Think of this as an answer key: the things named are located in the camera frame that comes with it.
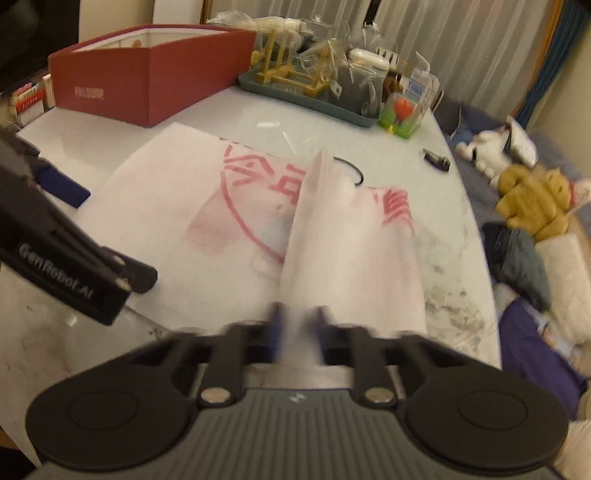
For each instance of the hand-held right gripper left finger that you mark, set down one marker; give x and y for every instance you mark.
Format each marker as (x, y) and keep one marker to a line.
(277, 332)

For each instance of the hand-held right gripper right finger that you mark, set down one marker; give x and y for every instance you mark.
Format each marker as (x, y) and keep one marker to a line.
(322, 334)

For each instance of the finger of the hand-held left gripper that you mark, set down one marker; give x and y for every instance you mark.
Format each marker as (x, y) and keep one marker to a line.
(62, 187)
(136, 274)

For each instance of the red cardboard box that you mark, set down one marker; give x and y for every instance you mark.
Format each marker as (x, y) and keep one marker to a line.
(152, 87)

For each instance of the stack of small card boxes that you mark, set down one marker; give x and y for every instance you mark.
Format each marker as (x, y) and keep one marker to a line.
(30, 99)

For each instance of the black television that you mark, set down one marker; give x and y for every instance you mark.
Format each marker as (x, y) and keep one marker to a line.
(37, 37)

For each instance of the black clip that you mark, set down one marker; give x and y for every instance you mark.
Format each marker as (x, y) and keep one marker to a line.
(436, 159)

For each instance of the dark grey clothes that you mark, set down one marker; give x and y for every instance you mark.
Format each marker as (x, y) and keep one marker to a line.
(521, 267)

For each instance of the white air conditioner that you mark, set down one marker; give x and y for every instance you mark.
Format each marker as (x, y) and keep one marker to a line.
(178, 9)

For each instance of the purple cloth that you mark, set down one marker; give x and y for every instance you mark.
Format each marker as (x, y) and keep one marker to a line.
(540, 350)

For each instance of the teal plastic tray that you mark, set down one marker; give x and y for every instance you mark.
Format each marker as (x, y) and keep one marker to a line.
(314, 104)

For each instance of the toy in clear green dome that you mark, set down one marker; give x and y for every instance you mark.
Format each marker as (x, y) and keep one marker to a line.
(402, 115)

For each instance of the wooden cup rack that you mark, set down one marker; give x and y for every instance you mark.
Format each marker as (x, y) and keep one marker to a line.
(277, 69)

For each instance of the grey glass pitcher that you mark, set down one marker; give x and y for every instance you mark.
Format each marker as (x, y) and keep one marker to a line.
(355, 90)

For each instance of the white plush dog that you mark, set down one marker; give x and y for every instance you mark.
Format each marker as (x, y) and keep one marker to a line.
(485, 147)

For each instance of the large white pillow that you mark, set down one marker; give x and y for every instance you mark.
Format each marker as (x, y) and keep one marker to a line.
(565, 277)

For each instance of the tan muscular cat plush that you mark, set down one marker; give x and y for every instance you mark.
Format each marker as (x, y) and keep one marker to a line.
(535, 198)

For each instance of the grey sofa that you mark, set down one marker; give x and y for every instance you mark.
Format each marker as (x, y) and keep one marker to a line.
(466, 124)

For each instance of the milk carton with straw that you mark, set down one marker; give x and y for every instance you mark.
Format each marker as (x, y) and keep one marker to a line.
(422, 85)

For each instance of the quilted grey mitt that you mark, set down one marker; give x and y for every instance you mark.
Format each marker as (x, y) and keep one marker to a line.
(521, 141)

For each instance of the white striped mug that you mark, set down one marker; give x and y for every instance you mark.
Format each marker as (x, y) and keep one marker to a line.
(369, 57)

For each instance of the white sheer curtain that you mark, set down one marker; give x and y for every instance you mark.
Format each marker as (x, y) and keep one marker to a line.
(461, 41)

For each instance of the blue curtain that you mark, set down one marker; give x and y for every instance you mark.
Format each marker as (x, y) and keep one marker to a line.
(549, 64)

